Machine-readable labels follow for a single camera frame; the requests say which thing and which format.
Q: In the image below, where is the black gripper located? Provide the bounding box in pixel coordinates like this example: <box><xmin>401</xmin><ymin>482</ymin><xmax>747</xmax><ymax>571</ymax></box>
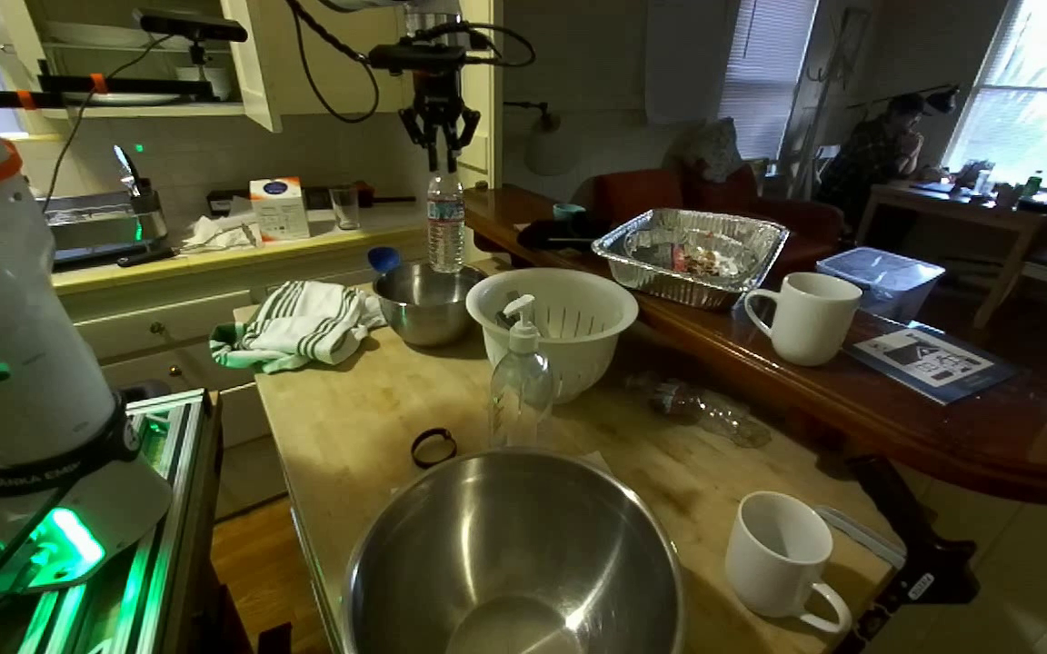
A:
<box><xmin>398</xmin><ymin>67</ymin><xmax>483</xmax><ymax>175</ymax></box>

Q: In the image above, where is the clear plastic water bottle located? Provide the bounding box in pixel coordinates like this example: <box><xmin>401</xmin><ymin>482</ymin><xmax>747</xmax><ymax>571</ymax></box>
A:
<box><xmin>421</xmin><ymin>166</ymin><xmax>468</xmax><ymax>277</ymax></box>

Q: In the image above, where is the clear soap pump bottle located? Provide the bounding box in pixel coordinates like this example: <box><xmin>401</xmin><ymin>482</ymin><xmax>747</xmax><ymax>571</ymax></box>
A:
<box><xmin>488</xmin><ymin>292</ymin><xmax>559</xmax><ymax>454</ymax></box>

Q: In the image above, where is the clear drinking glass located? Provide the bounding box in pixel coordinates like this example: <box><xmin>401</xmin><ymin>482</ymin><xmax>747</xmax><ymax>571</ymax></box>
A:
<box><xmin>326</xmin><ymin>187</ymin><xmax>363</xmax><ymax>238</ymax></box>

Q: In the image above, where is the blue cap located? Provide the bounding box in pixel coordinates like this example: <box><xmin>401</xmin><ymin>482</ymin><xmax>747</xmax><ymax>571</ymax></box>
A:
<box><xmin>363</xmin><ymin>245</ymin><xmax>403</xmax><ymax>279</ymax></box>

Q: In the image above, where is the small steel bowl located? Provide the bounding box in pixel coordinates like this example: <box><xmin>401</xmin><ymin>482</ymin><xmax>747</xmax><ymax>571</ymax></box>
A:
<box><xmin>371</xmin><ymin>257</ymin><xmax>488</xmax><ymax>353</ymax></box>

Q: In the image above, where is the white tissue box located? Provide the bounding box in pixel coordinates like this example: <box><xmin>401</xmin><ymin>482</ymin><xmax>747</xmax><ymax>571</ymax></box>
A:
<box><xmin>244</xmin><ymin>175</ymin><xmax>313</xmax><ymax>245</ymax></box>

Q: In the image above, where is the white cabinet door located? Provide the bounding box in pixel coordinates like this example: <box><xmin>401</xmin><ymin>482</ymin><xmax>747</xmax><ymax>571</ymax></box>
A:
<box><xmin>222</xmin><ymin>0</ymin><xmax>288</xmax><ymax>136</ymax></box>

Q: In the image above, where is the white plastic colander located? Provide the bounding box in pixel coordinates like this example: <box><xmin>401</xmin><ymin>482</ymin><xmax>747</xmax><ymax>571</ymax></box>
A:
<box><xmin>463</xmin><ymin>267</ymin><xmax>645</xmax><ymax>405</ymax></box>

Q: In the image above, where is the red sofa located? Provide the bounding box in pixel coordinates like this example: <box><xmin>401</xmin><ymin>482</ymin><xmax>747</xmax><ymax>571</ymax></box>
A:
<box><xmin>584</xmin><ymin>161</ymin><xmax>852</xmax><ymax>246</ymax></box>

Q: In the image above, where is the striped white green towel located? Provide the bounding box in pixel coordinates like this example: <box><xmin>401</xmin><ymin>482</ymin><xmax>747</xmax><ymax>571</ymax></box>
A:
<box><xmin>203</xmin><ymin>277</ymin><xmax>391</xmax><ymax>379</ymax></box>

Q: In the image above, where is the aluminium foil tray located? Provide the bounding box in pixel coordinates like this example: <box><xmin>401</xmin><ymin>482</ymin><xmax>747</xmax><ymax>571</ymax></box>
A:
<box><xmin>588</xmin><ymin>202</ymin><xmax>797</xmax><ymax>311</ymax></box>

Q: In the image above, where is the white counter cabinet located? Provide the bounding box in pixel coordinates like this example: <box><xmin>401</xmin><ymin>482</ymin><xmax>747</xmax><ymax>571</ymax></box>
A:
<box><xmin>48</xmin><ymin>212</ymin><xmax>432</xmax><ymax>522</ymax></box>

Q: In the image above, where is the grey counter appliance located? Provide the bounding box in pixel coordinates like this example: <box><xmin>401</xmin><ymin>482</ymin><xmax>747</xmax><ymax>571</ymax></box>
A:
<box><xmin>42</xmin><ymin>143</ymin><xmax>179</xmax><ymax>277</ymax></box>

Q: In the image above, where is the white ceramic mug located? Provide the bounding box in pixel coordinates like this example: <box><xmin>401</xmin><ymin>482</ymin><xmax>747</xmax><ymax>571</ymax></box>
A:
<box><xmin>740</xmin><ymin>268</ymin><xmax>866</xmax><ymax>370</ymax></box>
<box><xmin>719</xmin><ymin>488</ymin><xmax>856</xmax><ymax>640</ymax></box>

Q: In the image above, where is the large steel mixing bowl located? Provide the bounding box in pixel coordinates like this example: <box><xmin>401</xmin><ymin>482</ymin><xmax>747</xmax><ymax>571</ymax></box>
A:
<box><xmin>338</xmin><ymin>446</ymin><xmax>689</xmax><ymax>654</ymax></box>

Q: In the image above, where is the dark wooden table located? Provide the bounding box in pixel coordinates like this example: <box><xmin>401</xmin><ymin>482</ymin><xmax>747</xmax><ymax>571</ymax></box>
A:
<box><xmin>458</xmin><ymin>178</ymin><xmax>1047</xmax><ymax>509</ymax></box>

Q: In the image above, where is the person in dark clothes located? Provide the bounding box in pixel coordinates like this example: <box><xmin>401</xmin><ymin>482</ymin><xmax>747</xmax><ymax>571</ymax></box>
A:
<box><xmin>818</xmin><ymin>84</ymin><xmax>967</xmax><ymax>229</ymax></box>

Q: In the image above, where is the clear plastic container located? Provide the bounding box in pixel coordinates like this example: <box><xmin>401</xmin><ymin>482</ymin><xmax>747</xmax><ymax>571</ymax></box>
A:
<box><xmin>814</xmin><ymin>245</ymin><xmax>949</xmax><ymax>322</ymax></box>

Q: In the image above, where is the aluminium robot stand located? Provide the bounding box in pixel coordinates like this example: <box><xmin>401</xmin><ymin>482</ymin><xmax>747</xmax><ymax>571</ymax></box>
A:
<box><xmin>0</xmin><ymin>384</ymin><xmax>226</xmax><ymax>654</ymax></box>

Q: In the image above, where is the wooden desk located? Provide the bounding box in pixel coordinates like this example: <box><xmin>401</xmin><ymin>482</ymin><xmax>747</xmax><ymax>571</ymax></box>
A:
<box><xmin>856</xmin><ymin>178</ymin><xmax>1047</xmax><ymax>333</ymax></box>

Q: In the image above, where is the printed booklet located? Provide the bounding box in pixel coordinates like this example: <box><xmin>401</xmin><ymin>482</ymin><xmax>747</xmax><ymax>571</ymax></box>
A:
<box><xmin>852</xmin><ymin>319</ymin><xmax>1018</xmax><ymax>409</ymax></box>

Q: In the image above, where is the bright window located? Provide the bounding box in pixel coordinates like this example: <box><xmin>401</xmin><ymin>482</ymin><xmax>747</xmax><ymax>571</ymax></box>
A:
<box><xmin>942</xmin><ymin>0</ymin><xmax>1047</xmax><ymax>199</ymax></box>

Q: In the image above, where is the black table clamp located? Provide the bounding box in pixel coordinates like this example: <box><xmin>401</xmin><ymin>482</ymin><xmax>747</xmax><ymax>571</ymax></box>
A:
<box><xmin>847</xmin><ymin>451</ymin><xmax>987</xmax><ymax>612</ymax></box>

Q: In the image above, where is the wall lamp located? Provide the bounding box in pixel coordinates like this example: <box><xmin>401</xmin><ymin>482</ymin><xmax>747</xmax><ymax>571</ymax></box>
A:
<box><xmin>505</xmin><ymin>97</ymin><xmax>578</xmax><ymax>181</ymax></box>

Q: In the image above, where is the black ring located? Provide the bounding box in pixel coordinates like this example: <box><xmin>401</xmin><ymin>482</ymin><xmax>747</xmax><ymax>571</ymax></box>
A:
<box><xmin>408</xmin><ymin>426</ymin><xmax>465</xmax><ymax>474</ymax></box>

